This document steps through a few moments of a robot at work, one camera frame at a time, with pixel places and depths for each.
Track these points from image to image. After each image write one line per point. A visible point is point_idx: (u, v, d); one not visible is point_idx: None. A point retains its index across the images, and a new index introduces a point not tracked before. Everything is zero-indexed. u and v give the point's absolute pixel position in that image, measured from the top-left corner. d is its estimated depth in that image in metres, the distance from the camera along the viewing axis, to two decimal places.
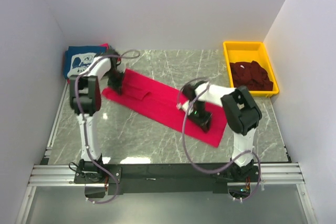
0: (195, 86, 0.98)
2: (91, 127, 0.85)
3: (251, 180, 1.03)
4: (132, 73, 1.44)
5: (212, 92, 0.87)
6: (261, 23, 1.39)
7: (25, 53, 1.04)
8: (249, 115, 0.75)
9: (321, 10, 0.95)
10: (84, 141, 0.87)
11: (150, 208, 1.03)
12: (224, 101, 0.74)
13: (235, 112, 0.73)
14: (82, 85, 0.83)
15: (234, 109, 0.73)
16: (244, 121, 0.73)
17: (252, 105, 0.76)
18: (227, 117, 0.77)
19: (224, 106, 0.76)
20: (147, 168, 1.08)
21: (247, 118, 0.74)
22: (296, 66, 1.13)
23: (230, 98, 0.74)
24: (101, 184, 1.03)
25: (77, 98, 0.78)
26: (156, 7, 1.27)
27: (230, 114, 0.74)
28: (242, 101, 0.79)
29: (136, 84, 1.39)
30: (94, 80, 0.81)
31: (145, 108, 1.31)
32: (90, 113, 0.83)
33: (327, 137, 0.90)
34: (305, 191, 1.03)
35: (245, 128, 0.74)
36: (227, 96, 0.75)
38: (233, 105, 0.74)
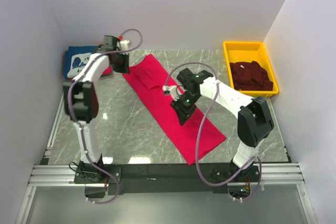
0: (199, 80, 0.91)
2: (88, 133, 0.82)
3: (251, 180, 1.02)
4: (152, 62, 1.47)
5: (223, 94, 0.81)
6: (261, 23, 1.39)
7: (25, 53, 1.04)
8: (262, 129, 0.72)
9: (320, 10, 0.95)
10: (82, 146, 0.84)
11: (150, 208, 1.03)
12: (242, 116, 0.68)
13: (252, 128, 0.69)
14: (77, 90, 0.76)
15: (251, 126, 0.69)
16: (256, 137, 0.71)
17: (268, 118, 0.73)
18: (240, 128, 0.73)
19: (240, 119, 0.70)
20: (147, 168, 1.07)
21: (261, 132, 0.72)
22: (296, 66, 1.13)
23: (250, 113, 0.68)
24: (101, 184, 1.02)
25: (71, 105, 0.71)
26: (156, 7, 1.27)
27: (245, 128, 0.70)
28: (256, 112, 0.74)
29: (153, 73, 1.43)
30: (90, 85, 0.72)
31: (148, 97, 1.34)
32: (86, 120, 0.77)
33: (328, 137, 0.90)
34: (305, 191, 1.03)
35: (255, 142, 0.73)
36: (246, 110, 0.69)
38: (251, 122, 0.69)
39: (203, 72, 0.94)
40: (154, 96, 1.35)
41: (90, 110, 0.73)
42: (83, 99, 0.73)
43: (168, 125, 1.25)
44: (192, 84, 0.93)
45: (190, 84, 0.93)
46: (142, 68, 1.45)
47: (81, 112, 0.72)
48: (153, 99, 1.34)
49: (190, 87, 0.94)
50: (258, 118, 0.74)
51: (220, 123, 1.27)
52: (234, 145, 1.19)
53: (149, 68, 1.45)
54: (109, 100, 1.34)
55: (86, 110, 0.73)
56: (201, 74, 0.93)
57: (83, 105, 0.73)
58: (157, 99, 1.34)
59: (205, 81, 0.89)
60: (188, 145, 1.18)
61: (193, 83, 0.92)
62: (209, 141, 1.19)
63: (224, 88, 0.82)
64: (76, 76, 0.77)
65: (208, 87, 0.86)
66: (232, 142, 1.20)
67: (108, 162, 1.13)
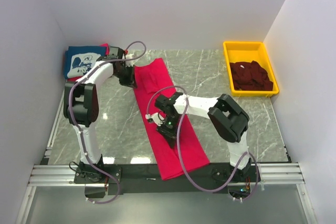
0: (172, 102, 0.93)
2: (88, 136, 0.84)
3: (251, 180, 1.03)
4: (159, 67, 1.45)
5: (194, 105, 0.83)
6: (261, 23, 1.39)
7: (25, 53, 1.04)
8: (238, 123, 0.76)
9: (320, 10, 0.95)
10: (82, 148, 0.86)
11: (150, 208, 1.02)
12: (212, 115, 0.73)
13: (226, 123, 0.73)
14: (79, 92, 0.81)
15: (225, 122, 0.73)
16: (234, 131, 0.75)
17: (239, 111, 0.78)
18: (217, 127, 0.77)
19: (212, 119, 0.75)
20: (147, 168, 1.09)
21: (238, 126, 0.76)
22: (296, 66, 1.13)
23: (216, 110, 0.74)
24: (101, 184, 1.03)
25: (70, 107, 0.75)
26: (156, 7, 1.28)
27: (220, 126, 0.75)
28: (227, 109, 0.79)
29: (156, 78, 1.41)
30: (92, 87, 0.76)
31: (146, 103, 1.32)
32: (85, 124, 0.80)
33: (327, 138, 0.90)
34: (305, 191, 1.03)
35: (238, 137, 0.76)
36: (214, 109, 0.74)
38: (222, 118, 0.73)
39: (175, 94, 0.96)
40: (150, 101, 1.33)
41: (88, 113, 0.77)
42: (84, 102, 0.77)
43: (154, 136, 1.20)
44: (169, 108, 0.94)
45: (167, 109, 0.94)
46: (149, 71, 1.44)
47: (81, 115, 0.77)
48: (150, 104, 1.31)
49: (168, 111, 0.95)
50: (230, 114, 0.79)
51: None
52: None
53: (155, 71, 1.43)
54: (109, 100, 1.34)
55: (86, 113, 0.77)
56: (172, 96, 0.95)
57: (82, 107, 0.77)
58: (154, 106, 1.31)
59: (178, 101, 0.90)
60: (169, 159, 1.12)
61: (170, 106, 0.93)
62: (192, 161, 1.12)
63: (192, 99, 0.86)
64: (81, 79, 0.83)
65: (180, 103, 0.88)
66: None
67: (111, 162, 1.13)
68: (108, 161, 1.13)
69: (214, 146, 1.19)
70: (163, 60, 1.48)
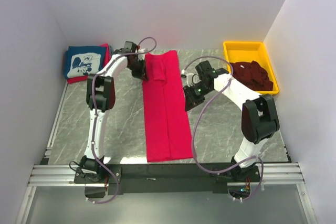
0: (214, 75, 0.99)
2: (101, 123, 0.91)
3: (251, 180, 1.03)
4: (170, 60, 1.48)
5: (232, 90, 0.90)
6: (261, 23, 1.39)
7: (25, 53, 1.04)
8: (266, 126, 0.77)
9: (320, 10, 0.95)
10: (91, 135, 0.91)
11: (150, 208, 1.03)
12: (247, 107, 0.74)
13: (254, 121, 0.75)
14: (98, 83, 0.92)
15: (254, 119, 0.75)
16: (258, 131, 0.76)
17: (273, 117, 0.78)
18: (243, 121, 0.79)
19: (245, 111, 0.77)
20: (147, 168, 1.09)
21: (264, 128, 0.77)
22: (296, 65, 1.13)
23: (253, 106, 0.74)
24: (101, 184, 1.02)
25: (93, 95, 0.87)
26: (156, 7, 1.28)
27: (249, 121, 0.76)
28: (264, 109, 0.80)
29: (167, 68, 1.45)
30: (110, 80, 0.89)
31: (151, 89, 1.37)
32: (102, 110, 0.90)
33: (328, 137, 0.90)
34: (305, 191, 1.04)
35: (257, 138, 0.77)
36: (251, 104, 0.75)
38: (254, 116, 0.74)
39: (220, 70, 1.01)
40: (155, 89, 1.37)
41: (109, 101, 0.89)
42: (104, 92, 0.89)
43: (149, 121, 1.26)
44: (208, 78, 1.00)
45: (205, 78, 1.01)
46: (160, 60, 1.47)
47: (100, 102, 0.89)
48: (154, 91, 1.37)
49: (206, 81, 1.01)
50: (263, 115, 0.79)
51: (220, 123, 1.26)
52: (234, 145, 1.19)
53: (167, 62, 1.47)
54: None
55: (106, 101, 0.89)
56: (218, 70, 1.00)
57: (103, 96, 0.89)
58: (157, 94, 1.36)
59: (219, 76, 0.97)
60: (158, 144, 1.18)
61: (210, 77, 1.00)
62: (178, 151, 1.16)
63: (235, 83, 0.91)
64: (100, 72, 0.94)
65: (221, 82, 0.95)
66: (232, 142, 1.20)
67: (106, 161, 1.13)
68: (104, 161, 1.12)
69: (214, 146, 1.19)
70: (177, 53, 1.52)
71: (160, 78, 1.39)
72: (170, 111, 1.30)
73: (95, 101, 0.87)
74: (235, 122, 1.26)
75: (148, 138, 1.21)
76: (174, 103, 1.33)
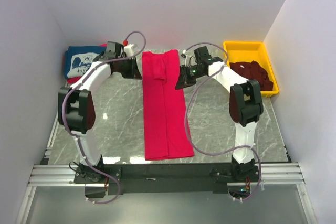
0: (209, 62, 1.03)
2: (85, 142, 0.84)
3: (251, 180, 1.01)
4: (171, 59, 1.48)
5: (224, 75, 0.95)
6: (261, 23, 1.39)
7: (25, 53, 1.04)
8: (251, 109, 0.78)
9: (320, 10, 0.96)
10: (80, 152, 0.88)
11: (150, 208, 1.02)
12: (233, 91, 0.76)
13: (240, 103, 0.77)
14: (73, 98, 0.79)
15: (240, 102, 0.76)
16: (243, 113, 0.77)
17: (258, 100, 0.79)
18: (231, 104, 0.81)
19: (231, 94, 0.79)
20: (147, 168, 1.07)
21: (249, 111, 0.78)
22: (296, 65, 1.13)
23: (239, 88, 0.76)
24: (101, 184, 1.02)
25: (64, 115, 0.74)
26: (156, 7, 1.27)
27: (235, 103, 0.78)
28: (250, 94, 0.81)
29: (168, 68, 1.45)
30: (86, 94, 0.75)
31: (151, 87, 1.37)
32: (81, 130, 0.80)
33: (327, 137, 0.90)
34: (305, 191, 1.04)
35: (243, 120, 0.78)
36: (237, 86, 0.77)
38: (239, 97, 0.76)
39: (216, 57, 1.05)
40: (156, 88, 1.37)
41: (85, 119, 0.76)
42: (79, 108, 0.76)
43: (148, 120, 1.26)
44: (203, 65, 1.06)
45: (201, 65, 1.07)
46: (160, 58, 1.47)
47: (76, 123, 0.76)
48: (154, 89, 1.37)
49: (201, 68, 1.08)
50: (250, 100, 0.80)
51: (220, 123, 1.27)
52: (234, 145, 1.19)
53: (168, 61, 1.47)
54: (109, 100, 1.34)
55: (81, 119, 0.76)
56: (213, 58, 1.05)
57: (78, 114, 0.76)
58: (157, 93, 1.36)
59: (213, 63, 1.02)
60: (157, 142, 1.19)
61: (205, 64, 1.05)
62: (177, 150, 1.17)
63: (227, 70, 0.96)
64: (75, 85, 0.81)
65: (214, 68, 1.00)
66: (232, 142, 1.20)
67: (114, 161, 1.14)
68: (108, 161, 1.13)
69: (214, 146, 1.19)
70: (177, 52, 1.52)
71: (160, 77, 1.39)
72: (170, 110, 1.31)
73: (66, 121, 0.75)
74: None
75: (147, 136, 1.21)
76: (173, 102, 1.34)
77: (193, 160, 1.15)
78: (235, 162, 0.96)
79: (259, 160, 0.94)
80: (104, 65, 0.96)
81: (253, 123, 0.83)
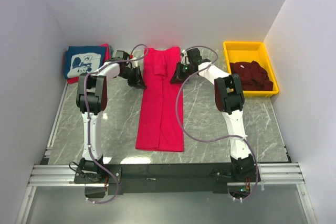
0: (199, 63, 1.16)
2: (94, 126, 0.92)
3: (251, 180, 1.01)
4: (174, 56, 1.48)
5: (210, 71, 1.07)
6: (261, 23, 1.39)
7: (25, 53, 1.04)
8: (233, 98, 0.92)
9: (319, 11, 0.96)
10: (86, 138, 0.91)
11: (150, 208, 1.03)
12: (216, 82, 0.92)
13: (222, 93, 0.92)
14: (90, 84, 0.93)
15: (222, 92, 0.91)
16: (226, 103, 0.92)
17: (239, 92, 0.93)
18: (216, 96, 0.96)
19: (216, 87, 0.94)
20: (147, 168, 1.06)
21: (231, 100, 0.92)
22: (296, 65, 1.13)
23: (220, 81, 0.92)
24: (102, 184, 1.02)
25: (85, 96, 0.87)
26: (156, 7, 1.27)
27: (219, 94, 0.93)
28: (232, 86, 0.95)
29: (169, 65, 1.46)
30: (103, 79, 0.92)
31: (151, 83, 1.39)
32: (94, 112, 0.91)
33: (327, 137, 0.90)
34: (305, 191, 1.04)
35: (228, 109, 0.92)
36: (220, 79, 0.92)
38: (221, 88, 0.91)
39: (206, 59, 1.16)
40: (156, 83, 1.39)
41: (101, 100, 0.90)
42: (96, 91, 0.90)
43: (145, 114, 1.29)
44: (195, 66, 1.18)
45: (192, 66, 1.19)
46: (162, 55, 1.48)
47: (92, 103, 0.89)
48: (153, 85, 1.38)
49: (192, 68, 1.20)
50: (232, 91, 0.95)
51: (220, 123, 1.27)
52: None
53: (169, 57, 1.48)
54: (109, 100, 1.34)
55: (97, 99, 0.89)
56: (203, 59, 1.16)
57: (95, 96, 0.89)
58: (156, 87, 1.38)
59: (202, 63, 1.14)
60: (150, 134, 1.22)
61: (196, 66, 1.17)
62: (168, 143, 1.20)
63: (212, 67, 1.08)
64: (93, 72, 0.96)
65: (202, 66, 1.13)
66: None
67: (106, 162, 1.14)
68: (104, 161, 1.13)
69: (214, 146, 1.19)
70: (179, 50, 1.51)
71: (160, 73, 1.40)
72: (167, 106, 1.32)
73: (87, 102, 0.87)
74: None
75: (141, 127, 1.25)
76: (172, 98, 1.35)
77: (193, 160, 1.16)
78: (234, 162, 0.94)
79: (256, 163, 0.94)
80: (115, 64, 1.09)
81: (238, 112, 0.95)
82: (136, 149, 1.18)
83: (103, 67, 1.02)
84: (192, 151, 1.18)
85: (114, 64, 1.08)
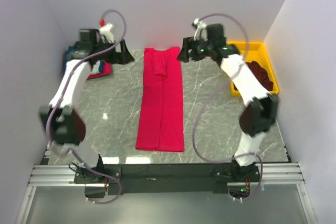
0: (224, 50, 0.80)
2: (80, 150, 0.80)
3: (251, 180, 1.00)
4: (174, 56, 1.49)
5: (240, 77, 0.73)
6: (261, 24, 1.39)
7: (25, 53, 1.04)
8: (263, 123, 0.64)
9: (320, 11, 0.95)
10: (77, 159, 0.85)
11: (150, 208, 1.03)
12: (250, 105, 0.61)
13: (254, 118, 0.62)
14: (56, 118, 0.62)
15: (254, 120, 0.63)
16: (246, 130, 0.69)
17: (273, 116, 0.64)
18: (245, 117, 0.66)
19: (248, 109, 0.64)
20: (147, 168, 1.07)
21: (262, 125, 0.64)
22: (296, 65, 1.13)
23: (258, 105, 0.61)
24: (102, 184, 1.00)
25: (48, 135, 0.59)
26: (156, 7, 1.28)
27: (249, 117, 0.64)
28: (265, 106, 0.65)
29: (169, 65, 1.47)
30: (71, 111, 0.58)
31: (151, 82, 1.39)
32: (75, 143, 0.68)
33: (327, 137, 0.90)
34: (305, 191, 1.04)
35: (253, 133, 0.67)
36: (256, 103, 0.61)
38: (255, 114, 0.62)
39: (233, 46, 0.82)
40: (156, 83, 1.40)
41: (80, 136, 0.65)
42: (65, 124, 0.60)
43: (145, 114, 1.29)
44: (216, 54, 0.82)
45: (212, 52, 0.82)
46: (162, 55, 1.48)
47: (66, 139, 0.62)
48: (153, 84, 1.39)
49: (212, 55, 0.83)
50: (264, 112, 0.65)
51: (220, 123, 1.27)
52: (234, 145, 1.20)
53: (170, 57, 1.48)
54: (109, 100, 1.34)
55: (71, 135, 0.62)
56: (230, 48, 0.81)
57: (66, 130, 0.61)
58: (156, 87, 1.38)
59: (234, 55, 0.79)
60: (150, 134, 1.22)
61: (218, 52, 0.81)
62: (168, 142, 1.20)
63: (245, 70, 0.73)
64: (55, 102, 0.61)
65: (228, 64, 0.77)
66: (232, 142, 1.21)
67: (112, 162, 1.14)
68: (108, 161, 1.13)
69: (214, 146, 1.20)
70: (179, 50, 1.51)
71: (160, 73, 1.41)
72: (167, 106, 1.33)
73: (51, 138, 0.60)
74: (235, 122, 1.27)
75: (141, 127, 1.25)
76: (172, 98, 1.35)
77: (193, 160, 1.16)
78: (235, 163, 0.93)
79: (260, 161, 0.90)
80: (82, 64, 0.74)
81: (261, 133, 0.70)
82: (136, 149, 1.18)
83: (65, 88, 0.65)
84: (192, 151, 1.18)
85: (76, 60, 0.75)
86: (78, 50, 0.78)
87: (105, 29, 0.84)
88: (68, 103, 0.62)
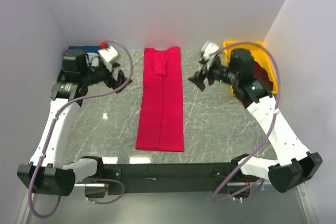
0: (254, 91, 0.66)
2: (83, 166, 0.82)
3: (251, 180, 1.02)
4: (174, 56, 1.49)
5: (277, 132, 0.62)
6: (261, 24, 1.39)
7: (25, 53, 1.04)
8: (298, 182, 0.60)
9: (321, 10, 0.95)
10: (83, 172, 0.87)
11: (150, 208, 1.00)
12: (291, 171, 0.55)
13: (291, 182, 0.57)
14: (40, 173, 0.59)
15: (289, 182, 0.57)
16: (273, 185, 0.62)
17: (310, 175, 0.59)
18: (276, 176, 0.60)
19: (283, 170, 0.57)
20: (147, 168, 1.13)
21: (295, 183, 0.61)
22: (296, 65, 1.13)
23: (299, 171, 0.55)
24: (102, 184, 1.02)
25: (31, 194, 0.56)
26: (156, 7, 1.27)
27: (284, 180, 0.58)
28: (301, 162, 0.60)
29: (169, 65, 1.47)
30: (53, 174, 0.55)
31: (151, 82, 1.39)
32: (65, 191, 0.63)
33: (327, 137, 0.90)
34: (304, 191, 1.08)
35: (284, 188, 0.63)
36: (297, 168, 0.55)
38: (294, 179, 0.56)
39: (262, 84, 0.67)
40: (156, 83, 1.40)
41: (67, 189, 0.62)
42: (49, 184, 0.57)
43: (146, 114, 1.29)
44: (243, 93, 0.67)
45: (240, 91, 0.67)
46: (162, 55, 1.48)
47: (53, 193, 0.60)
48: (153, 84, 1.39)
49: (237, 93, 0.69)
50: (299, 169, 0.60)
51: (220, 123, 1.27)
52: (234, 145, 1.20)
53: (169, 57, 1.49)
54: (109, 99, 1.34)
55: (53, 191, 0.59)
56: (259, 86, 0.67)
57: (51, 187, 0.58)
58: (156, 87, 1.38)
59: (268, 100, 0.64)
60: (150, 134, 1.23)
61: (246, 92, 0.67)
62: (168, 142, 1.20)
63: (281, 123, 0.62)
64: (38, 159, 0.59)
65: (262, 113, 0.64)
66: (232, 142, 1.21)
67: (113, 161, 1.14)
68: (112, 161, 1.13)
69: (214, 146, 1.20)
70: (179, 50, 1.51)
71: (160, 73, 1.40)
72: (167, 106, 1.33)
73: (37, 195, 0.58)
74: (235, 123, 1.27)
75: (141, 127, 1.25)
76: (172, 97, 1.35)
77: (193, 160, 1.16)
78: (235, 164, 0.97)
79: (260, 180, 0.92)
80: (67, 107, 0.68)
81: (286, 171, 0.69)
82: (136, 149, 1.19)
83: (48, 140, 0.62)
84: (192, 151, 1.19)
85: (63, 99, 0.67)
86: (65, 84, 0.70)
87: (106, 56, 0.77)
88: (51, 162, 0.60)
